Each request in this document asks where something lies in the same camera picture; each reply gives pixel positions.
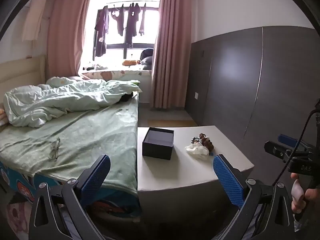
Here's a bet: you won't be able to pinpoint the grey cushion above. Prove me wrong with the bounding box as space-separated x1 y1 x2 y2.
140 56 153 70

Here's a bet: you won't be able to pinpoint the black cable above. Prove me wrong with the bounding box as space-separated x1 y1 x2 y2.
274 110 317 187

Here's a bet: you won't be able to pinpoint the window with dark frame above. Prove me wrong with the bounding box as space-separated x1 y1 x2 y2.
85 0 162 67

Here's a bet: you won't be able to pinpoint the dark blue cushion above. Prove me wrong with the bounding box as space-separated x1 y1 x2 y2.
140 48 154 59

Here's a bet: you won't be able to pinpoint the dark blue box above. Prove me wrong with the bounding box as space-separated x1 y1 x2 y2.
142 127 175 160

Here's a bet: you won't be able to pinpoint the black hanging garment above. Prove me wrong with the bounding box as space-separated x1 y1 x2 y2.
125 3 140 48

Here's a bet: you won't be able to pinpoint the bed with green sheet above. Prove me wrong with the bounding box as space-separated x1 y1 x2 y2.
0 90 140 220

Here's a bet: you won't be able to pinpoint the pink floor rug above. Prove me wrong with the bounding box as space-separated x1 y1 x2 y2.
5 200 33 235

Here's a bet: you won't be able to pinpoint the beige padded headboard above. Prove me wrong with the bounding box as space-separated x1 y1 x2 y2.
0 54 48 98

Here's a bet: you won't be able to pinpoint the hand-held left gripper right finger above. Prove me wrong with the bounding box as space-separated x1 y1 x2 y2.
212 154 299 240

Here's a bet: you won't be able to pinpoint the person's right hand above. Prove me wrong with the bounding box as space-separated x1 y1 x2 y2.
291 172 320 214

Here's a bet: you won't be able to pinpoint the white low table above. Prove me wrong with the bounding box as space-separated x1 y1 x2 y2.
137 125 255 228

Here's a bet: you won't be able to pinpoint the small dark hanging garment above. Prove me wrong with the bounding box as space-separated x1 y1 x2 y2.
111 7 125 37

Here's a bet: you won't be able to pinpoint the pale green quilt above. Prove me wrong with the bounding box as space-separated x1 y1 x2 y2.
4 76 142 128

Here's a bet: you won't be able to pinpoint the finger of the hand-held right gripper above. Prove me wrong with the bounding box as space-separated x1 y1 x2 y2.
278 134 310 153
264 141 298 162

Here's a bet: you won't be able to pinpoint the narrow dark hanging garment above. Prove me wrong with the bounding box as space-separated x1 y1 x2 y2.
139 4 148 37

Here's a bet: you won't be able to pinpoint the clear frame glasses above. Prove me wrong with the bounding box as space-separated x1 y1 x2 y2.
49 137 62 160

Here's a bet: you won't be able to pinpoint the printed window seat cushion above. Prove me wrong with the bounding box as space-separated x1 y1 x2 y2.
81 69 153 83

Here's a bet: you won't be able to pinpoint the pink curtain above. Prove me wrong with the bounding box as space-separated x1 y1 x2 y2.
149 0 201 111
47 0 95 78

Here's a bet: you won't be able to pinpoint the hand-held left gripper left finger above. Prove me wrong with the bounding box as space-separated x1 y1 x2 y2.
28 154 112 240

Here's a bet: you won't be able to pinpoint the long purple hanging garment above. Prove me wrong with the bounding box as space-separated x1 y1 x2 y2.
94 6 110 57

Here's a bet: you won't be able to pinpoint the small clothes pile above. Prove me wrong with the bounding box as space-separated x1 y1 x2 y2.
84 64 109 71

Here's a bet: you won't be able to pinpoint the beige hanging cloth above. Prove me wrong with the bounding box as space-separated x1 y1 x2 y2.
21 0 54 40

